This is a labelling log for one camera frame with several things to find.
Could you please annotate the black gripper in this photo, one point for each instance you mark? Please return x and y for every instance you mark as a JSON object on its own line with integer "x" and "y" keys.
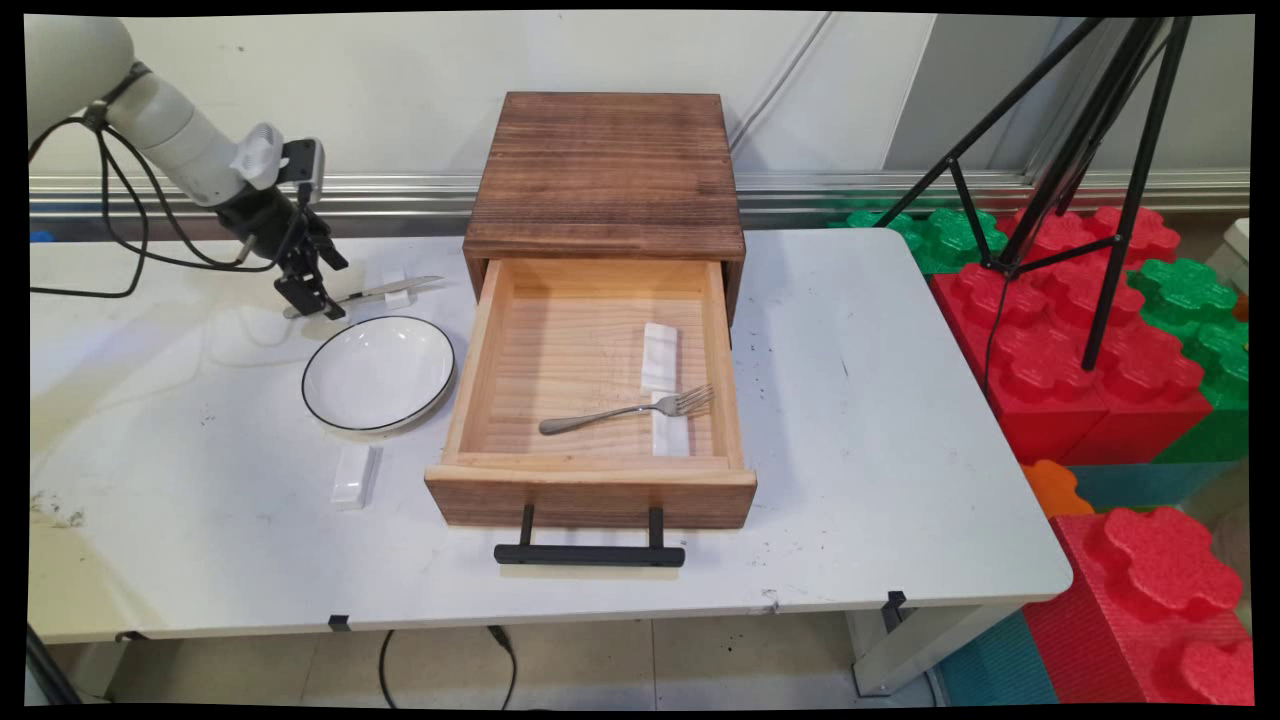
{"x": 262, "y": 222}

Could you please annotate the silver serrated table knife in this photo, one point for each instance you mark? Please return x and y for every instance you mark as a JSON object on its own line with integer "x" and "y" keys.
{"x": 400, "y": 287}

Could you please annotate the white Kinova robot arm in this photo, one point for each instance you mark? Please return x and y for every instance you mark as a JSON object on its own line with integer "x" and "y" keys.
{"x": 170, "y": 125}

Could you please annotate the white ceramic cutlery rest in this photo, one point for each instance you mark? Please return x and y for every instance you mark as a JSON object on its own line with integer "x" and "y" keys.
{"x": 659, "y": 355}
{"x": 670, "y": 437}
{"x": 352, "y": 478}
{"x": 392, "y": 273}

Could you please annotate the white plate with black rim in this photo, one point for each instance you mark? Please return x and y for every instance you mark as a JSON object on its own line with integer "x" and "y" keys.
{"x": 378, "y": 372}

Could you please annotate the light wooden drawer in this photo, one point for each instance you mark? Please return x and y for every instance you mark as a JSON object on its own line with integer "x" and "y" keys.
{"x": 560, "y": 350}

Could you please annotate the dark wooden drawer cabinet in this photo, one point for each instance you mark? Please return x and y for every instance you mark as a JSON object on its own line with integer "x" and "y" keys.
{"x": 605, "y": 170}

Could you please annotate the silver metal fork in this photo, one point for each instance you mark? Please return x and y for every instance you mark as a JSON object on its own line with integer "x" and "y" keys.
{"x": 685, "y": 402}

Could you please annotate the green foam building block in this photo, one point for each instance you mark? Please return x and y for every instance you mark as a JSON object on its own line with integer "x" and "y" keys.
{"x": 1215, "y": 340}
{"x": 950, "y": 240}

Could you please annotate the white table leg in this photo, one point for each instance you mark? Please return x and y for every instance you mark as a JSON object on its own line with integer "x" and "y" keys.
{"x": 900, "y": 650}

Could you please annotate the red foam building block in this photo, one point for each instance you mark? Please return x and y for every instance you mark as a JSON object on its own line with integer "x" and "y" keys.
{"x": 1130, "y": 235}
{"x": 1150, "y": 600}
{"x": 1050, "y": 380}

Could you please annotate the orange foam building block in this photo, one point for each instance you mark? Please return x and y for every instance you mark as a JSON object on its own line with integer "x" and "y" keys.
{"x": 1055, "y": 490}

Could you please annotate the black tripod stand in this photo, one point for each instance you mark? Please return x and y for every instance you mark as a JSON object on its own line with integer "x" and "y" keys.
{"x": 1135, "y": 200}

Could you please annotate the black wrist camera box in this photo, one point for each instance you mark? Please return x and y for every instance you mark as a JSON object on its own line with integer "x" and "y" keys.
{"x": 303, "y": 160}

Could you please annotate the aluminium wall rail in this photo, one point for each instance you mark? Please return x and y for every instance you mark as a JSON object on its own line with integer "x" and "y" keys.
{"x": 400, "y": 192}

